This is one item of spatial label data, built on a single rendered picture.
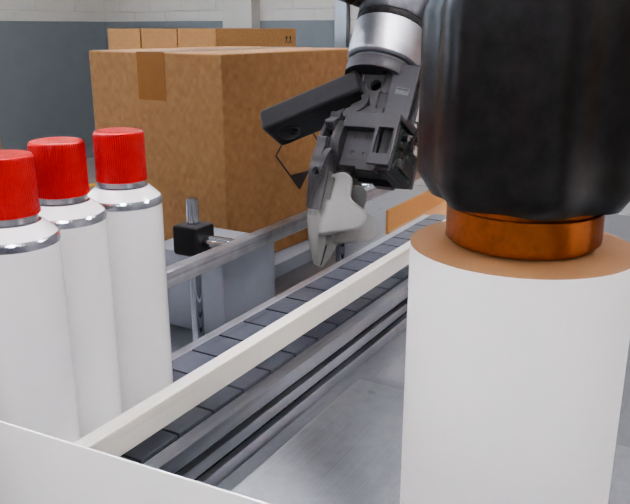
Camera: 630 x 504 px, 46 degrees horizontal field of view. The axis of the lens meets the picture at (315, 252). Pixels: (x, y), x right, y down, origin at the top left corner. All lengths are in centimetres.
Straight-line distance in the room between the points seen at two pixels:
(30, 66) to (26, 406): 643
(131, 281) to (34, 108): 637
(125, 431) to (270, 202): 57
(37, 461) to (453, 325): 16
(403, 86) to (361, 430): 36
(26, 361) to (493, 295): 27
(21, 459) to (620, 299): 20
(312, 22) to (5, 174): 528
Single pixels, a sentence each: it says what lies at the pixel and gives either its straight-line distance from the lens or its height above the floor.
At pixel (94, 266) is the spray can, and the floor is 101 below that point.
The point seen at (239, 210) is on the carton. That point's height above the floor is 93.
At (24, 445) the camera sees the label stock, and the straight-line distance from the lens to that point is 18.
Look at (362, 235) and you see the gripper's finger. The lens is 74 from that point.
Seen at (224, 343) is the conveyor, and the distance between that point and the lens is 67.
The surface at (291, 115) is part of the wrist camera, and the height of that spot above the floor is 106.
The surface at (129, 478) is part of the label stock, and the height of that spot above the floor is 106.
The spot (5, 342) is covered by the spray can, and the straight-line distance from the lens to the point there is 44.
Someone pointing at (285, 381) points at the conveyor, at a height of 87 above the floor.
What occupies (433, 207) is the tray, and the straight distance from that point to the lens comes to 138.
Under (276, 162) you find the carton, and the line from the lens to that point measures 101.
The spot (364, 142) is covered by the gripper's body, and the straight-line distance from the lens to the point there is 73.
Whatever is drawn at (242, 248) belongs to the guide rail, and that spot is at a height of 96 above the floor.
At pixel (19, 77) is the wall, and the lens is 678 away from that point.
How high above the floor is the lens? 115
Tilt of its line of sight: 17 degrees down
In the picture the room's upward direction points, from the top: straight up
